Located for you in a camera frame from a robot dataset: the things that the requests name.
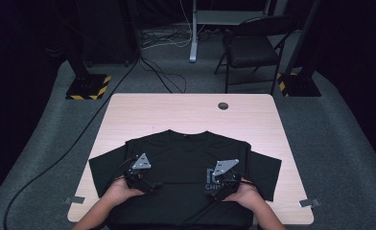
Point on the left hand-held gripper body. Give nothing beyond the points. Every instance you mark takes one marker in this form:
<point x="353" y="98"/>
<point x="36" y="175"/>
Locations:
<point x="140" y="163"/>

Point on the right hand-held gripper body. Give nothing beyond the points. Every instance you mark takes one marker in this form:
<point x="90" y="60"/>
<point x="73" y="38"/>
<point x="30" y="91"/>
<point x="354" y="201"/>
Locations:
<point x="223" y="166"/>

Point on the black t-shirt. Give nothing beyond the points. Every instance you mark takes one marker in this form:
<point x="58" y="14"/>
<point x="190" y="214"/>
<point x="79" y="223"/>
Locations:
<point x="183" y="153"/>

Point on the person's left hand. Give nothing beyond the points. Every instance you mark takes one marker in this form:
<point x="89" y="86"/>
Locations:
<point x="122" y="191"/>

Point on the person's right hand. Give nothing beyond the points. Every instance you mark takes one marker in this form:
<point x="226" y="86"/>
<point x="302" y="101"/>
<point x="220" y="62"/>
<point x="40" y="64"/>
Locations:
<point x="245" y="195"/>

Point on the grey table grommet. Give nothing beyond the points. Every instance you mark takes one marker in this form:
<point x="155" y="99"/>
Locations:
<point x="223" y="106"/>

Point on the grey tape piece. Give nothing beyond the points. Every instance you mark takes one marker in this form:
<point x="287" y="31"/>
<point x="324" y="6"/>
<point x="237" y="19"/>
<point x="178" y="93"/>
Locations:
<point x="309" y="203"/>
<point x="75" y="200"/>

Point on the black stand yellow-striped base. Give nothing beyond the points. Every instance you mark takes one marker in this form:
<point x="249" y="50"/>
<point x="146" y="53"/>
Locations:
<point x="299" y="84"/>
<point x="88" y="87"/>

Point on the black folding chair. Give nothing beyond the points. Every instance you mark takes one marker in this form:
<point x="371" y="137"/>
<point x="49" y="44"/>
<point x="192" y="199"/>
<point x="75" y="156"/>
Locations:
<point x="251" y="48"/>

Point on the dark cabinet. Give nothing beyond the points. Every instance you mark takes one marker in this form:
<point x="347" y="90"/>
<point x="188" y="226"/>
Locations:
<point x="107" y="32"/>

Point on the white metal desk frame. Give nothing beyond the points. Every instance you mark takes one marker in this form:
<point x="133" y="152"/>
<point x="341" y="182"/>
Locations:
<point x="194" y="38"/>

